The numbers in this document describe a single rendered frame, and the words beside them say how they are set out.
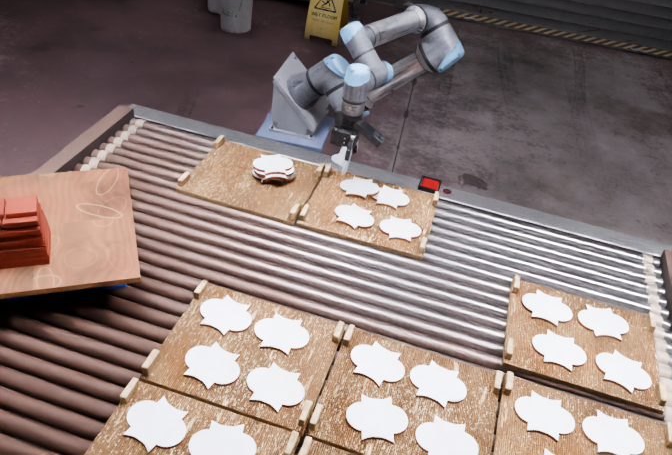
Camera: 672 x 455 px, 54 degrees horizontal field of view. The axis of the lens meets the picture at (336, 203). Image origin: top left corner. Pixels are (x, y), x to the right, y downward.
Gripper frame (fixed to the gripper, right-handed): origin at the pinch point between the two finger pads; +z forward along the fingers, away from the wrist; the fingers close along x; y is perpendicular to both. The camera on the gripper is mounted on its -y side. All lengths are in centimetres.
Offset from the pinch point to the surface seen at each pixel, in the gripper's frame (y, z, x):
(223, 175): 40.7, 9.0, 11.8
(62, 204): 69, -1, 58
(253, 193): 27.7, 9.0, 17.2
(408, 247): -26.4, 9.1, 23.3
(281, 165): 22.4, 3.3, 5.5
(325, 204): 3.9, 9.1, 12.8
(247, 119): 106, 102, -181
